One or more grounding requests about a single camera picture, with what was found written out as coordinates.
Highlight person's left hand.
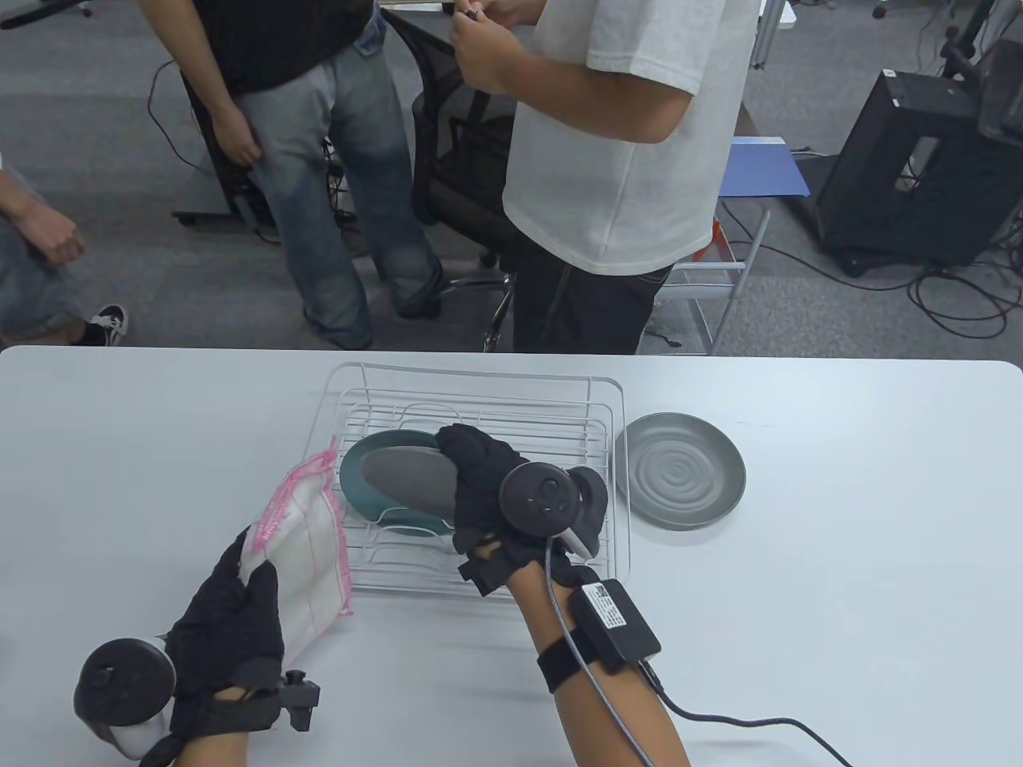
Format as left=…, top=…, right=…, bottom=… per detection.
left=164, top=527, right=286, bottom=740

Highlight person's right hand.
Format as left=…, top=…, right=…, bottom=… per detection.
left=436, top=424, right=576, bottom=596

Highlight grey smooth plate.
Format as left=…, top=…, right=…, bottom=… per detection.
left=361, top=446, right=460, bottom=512

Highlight white pink-edged dish cloth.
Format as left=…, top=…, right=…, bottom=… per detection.
left=240, top=449, right=354, bottom=668

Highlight teal plate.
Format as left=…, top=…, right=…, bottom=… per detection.
left=339, top=429, right=460, bottom=538

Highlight grey rippled plate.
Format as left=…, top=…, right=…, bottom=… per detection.
left=614, top=412, right=747, bottom=531

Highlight person's right forearm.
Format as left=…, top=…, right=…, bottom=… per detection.
left=508, top=559, right=692, bottom=767

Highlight person's left forearm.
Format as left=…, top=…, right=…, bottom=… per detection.
left=172, top=727, right=253, bottom=767

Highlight black forearm box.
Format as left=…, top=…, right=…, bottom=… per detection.
left=569, top=579, right=663, bottom=674

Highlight right hand controller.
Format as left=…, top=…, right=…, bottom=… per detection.
left=500, top=462, right=608, bottom=560

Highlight hand controller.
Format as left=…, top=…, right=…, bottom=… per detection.
left=500, top=462, right=608, bottom=560
left=74, top=638, right=177, bottom=760

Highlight left hand controller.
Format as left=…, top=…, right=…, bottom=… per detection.
left=74, top=638, right=177, bottom=760

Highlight black mesh office chair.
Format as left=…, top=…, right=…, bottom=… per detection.
left=384, top=8, right=520, bottom=352

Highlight grey metal trolley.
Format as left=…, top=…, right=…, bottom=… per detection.
left=639, top=104, right=772, bottom=356

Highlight blue folder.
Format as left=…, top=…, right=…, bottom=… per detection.
left=719, top=137, right=810, bottom=199

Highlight black equipment case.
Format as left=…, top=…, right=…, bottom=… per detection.
left=815, top=40, right=1023, bottom=278

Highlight white background desk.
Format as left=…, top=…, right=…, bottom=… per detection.
left=755, top=0, right=798, bottom=73

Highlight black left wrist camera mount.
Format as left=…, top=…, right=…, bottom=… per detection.
left=276, top=670, right=322, bottom=732

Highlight white wire dish rack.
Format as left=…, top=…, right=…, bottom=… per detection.
left=277, top=364, right=634, bottom=602

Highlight black floor cable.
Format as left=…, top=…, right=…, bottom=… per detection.
left=907, top=268, right=1023, bottom=340

